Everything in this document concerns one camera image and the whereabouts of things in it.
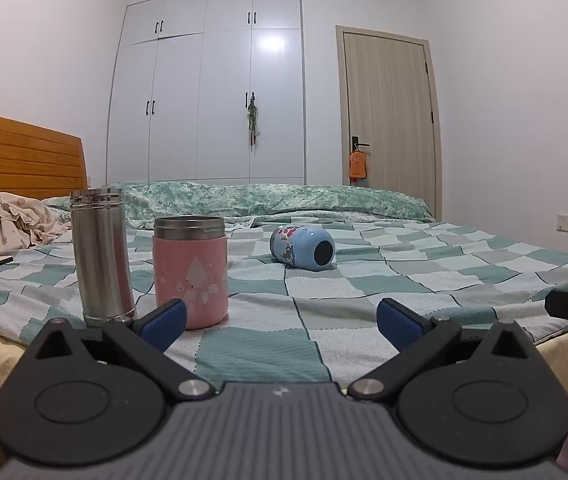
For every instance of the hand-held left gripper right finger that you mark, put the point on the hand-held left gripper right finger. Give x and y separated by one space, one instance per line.
399 325

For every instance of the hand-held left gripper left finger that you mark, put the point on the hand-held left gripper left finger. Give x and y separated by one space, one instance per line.
164 324

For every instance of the blue printed cup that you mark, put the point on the blue printed cup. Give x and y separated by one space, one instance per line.
296 246

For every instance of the pink cup with steel rim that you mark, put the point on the pink cup with steel rim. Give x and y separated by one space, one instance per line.
191 280

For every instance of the stainless steel cup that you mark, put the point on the stainless steel cup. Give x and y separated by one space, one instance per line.
101 260

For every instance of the green checkered bed sheet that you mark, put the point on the green checkered bed sheet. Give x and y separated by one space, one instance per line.
343 290

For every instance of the orange hanging toy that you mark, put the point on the orange hanging toy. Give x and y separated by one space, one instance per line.
357 167

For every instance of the green floral quilt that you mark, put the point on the green floral quilt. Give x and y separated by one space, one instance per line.
274 200

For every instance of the crumpled floral cloth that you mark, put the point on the crumpled floral cloth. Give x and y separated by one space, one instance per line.
9 222

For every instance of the light wooden door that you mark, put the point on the light wooden door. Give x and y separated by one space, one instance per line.
388 110

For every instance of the wooden headboard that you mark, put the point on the wooden headboard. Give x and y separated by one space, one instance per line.
19 160

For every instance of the green hanging ornament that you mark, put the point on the green hanging ornament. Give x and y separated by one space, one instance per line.
252 117

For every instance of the white wardrobe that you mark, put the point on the white wardrobe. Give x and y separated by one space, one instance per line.
189 100

